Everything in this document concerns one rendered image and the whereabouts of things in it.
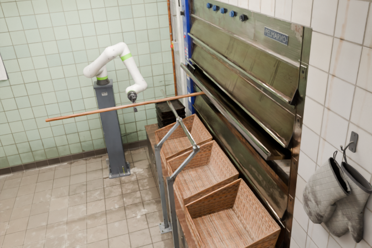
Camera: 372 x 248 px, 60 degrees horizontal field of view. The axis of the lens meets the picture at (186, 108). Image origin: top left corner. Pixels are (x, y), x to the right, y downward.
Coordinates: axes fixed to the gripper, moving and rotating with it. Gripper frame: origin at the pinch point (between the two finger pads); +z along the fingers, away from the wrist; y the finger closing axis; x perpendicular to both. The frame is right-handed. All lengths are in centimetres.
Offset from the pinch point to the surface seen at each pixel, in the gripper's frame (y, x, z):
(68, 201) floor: 119, 87, -32
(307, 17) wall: -96, -70, 152
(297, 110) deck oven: -49, -70, 151
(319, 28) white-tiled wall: -93, -70, 161
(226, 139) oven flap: 19, -68, 59
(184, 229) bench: 61, -16, 104
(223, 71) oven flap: -38, -70, 49
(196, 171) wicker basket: 60, -45, 40
